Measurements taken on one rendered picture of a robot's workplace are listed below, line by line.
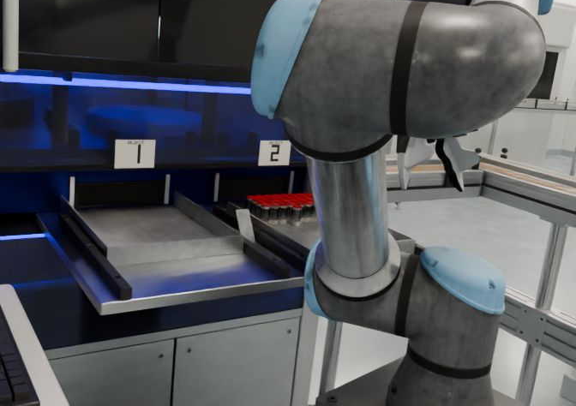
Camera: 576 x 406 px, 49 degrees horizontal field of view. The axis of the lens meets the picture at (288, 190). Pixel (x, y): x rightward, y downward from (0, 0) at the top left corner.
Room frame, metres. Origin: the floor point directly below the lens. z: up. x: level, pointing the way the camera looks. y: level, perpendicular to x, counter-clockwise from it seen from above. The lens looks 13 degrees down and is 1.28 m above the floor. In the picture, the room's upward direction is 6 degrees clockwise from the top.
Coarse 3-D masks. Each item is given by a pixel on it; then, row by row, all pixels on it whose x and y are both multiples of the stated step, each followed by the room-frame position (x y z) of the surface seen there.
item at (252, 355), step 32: (224, 320) 1.42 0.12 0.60; (256, 320) 1.47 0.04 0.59; (288, 320) 1.53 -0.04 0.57; (64, 352) 1.21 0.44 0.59; (96, 352) 1.25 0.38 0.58; (128, 352) 1.29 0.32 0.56; (160, 352) 1.33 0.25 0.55; (192, 352) 1.38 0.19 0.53; (224, 352) 1.43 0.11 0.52; (256, 352) 1.48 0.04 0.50; (288, 352) 1.53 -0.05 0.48; (64, 384) 1.21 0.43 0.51; (96, 384) 1.25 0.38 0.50; (128, 384) 1.29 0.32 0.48; (160, 384) 1.34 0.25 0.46; (192, 384) 1.38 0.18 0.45; (224, 384) 1.43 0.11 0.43; (256, 384) 1.48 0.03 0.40; (288, 384) 1.54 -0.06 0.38
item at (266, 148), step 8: (264, 144) 1.45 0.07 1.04; (272, 144) 1.47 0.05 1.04; (280, 144) 1.48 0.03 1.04; (288, 144) 1.49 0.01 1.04; (264, 152) 1.46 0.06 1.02; (280, 152) 1.48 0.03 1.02; (288, 152) 1.49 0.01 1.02; (264, 160) 1.46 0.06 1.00; (280, 160) 1.48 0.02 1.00; (288, 160) 1.49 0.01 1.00
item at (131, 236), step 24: (72, 216) 1.19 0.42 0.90; (96, 216) 1.27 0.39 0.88; (120, 216) 1.28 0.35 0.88; (144, 216) 1.30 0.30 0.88; (168, 216) 1.32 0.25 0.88; (192, 216) 1.33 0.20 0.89; (96, 240) 1.05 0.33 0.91; (120, 240) 1.13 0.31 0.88; (144, 240) 1.15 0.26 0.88; (168, 240) 1.16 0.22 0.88; (192, 240) 1.08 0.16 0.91; (216, 240) 1.11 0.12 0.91; (240, 240) 1.14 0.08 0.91; (120, 264) 1.01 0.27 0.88
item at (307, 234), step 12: (228, 204) 1.37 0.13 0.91; (252, 216) 1.28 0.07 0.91; (264, 228) 1.23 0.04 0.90; (276, 228) 1.32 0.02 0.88; (288, 228) 1.33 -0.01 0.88; (300, 228) 1.34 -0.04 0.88; (312, 228) 1.35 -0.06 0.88; (288, 240) 1.16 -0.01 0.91; (300, 240) 1.25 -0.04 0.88; (312, 240) 1.26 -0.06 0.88; (396, 240) 1.28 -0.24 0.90; (408, 240) 1.22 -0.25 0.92; (300, 252) 1.12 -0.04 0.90; (408, 252) 1.23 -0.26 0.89
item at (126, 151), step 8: (120, 144) 1.27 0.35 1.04; (128, 144) 1.28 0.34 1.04; (136, 144) 1.29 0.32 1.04; (144, 144) 1.30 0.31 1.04; (152, 144) 1.30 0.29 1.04; (120, 152) 1.27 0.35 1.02; (128, 152) 1.28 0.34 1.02; (136, 152) 1.29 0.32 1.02; (144, 152) 1.30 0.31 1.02; (152, 152) 1.31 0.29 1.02; (120, 160) 1.27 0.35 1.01; (128, 160) 1.28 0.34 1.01; (136, 160) 1.29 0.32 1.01; (144, 160) 1.30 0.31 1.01; (152, 160) 1.31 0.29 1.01; (120, 168) 1.27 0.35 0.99
